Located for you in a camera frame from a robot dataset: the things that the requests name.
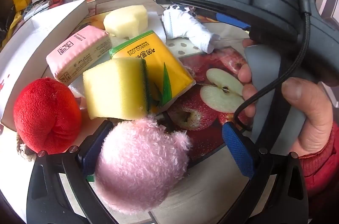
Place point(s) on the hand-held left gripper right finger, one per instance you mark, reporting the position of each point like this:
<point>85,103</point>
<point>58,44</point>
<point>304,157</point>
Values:
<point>235,152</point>

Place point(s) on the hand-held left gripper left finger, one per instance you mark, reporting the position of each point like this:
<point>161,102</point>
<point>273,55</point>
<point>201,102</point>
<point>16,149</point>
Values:
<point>91,153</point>

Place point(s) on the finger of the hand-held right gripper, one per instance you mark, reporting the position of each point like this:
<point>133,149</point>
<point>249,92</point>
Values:
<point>233,21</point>

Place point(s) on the white cow print cloth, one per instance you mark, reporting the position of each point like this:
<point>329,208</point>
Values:
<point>185,27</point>

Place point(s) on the pink plush ball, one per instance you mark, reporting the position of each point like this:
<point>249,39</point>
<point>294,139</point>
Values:
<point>140,168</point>

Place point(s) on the pale foam block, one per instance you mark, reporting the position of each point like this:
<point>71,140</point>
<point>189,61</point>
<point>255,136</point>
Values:
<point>124,19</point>

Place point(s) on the white foam box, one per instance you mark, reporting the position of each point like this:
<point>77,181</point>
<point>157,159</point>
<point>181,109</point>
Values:
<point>26,41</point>

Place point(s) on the person's right forearm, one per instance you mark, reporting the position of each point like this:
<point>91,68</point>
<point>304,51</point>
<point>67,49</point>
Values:
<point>323,171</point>

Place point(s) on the person's right hand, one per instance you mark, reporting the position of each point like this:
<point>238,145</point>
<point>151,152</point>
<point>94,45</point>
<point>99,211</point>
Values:
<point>312,112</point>

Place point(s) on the fruit print tablecloth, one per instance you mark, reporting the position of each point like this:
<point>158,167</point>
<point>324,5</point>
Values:
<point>201,118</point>

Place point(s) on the red plush ball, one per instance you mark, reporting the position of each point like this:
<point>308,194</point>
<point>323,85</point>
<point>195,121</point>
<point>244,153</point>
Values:
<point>45,112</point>

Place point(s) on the yellow sponge with green scourer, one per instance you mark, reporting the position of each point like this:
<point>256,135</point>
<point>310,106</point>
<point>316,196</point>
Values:
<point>114,86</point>

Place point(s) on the yellow tissue pack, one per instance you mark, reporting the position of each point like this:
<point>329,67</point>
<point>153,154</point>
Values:
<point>164,59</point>

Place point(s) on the pink tissue pack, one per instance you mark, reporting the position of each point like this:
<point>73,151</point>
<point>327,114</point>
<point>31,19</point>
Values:
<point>76,49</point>

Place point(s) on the black plastic bag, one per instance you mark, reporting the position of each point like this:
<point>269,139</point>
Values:
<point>6,22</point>

